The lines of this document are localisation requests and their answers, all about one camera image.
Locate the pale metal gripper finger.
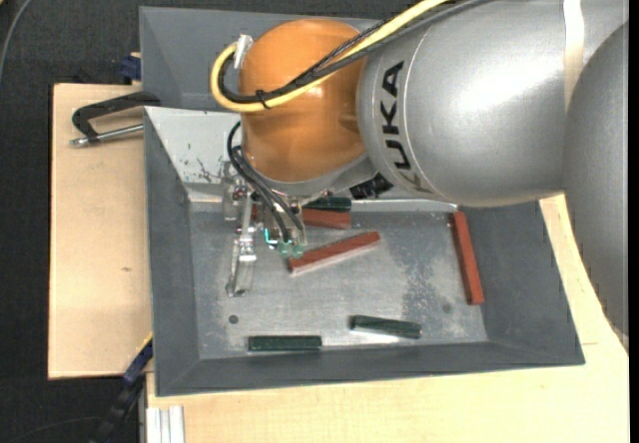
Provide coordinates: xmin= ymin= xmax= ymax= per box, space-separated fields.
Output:
xmin=225 ymin=236 xmax=259 ymax=299
xmin=221 ymin=160 xmax=252 ymax=223

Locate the red-brown flat block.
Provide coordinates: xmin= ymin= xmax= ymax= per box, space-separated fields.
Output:
xmin=298 ymin=207 xmax=353 ymax=231
xmin=447 ymin=210 xmax=486 ymax=307
xmin=286 ymin=229 xmax=382 ymax=275

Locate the dark green flat block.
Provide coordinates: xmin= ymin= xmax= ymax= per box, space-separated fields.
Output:
xmin=348 ymin=313 xmax=423 ymax=341
xmin=303 ymin=196 xmax=353 ymax=214
xmin=248 ymin=334 xmax=323 ymax=353

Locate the grey metal bin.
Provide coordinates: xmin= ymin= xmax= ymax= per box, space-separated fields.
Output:
xmin=138 ymin=5 xmax=587 ymax=398

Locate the pale wood board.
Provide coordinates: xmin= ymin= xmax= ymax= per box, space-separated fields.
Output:
xmin=47 ymin=82 xmax=154 ymax=380

